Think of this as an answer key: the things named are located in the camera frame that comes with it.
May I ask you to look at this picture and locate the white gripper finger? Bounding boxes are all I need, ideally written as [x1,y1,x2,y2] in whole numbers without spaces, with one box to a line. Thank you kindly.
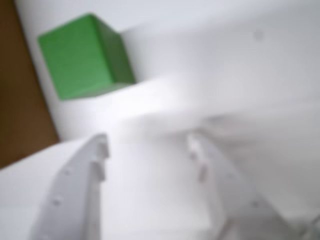
[26,133,110,240]
[186,133,297,240]

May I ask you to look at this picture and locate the green cube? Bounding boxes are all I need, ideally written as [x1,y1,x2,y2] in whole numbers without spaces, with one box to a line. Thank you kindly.
[37,13,137,101]

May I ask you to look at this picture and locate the brown cardboard box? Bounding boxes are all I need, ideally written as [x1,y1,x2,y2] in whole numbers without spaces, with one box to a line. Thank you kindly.
[0,0,61,170]

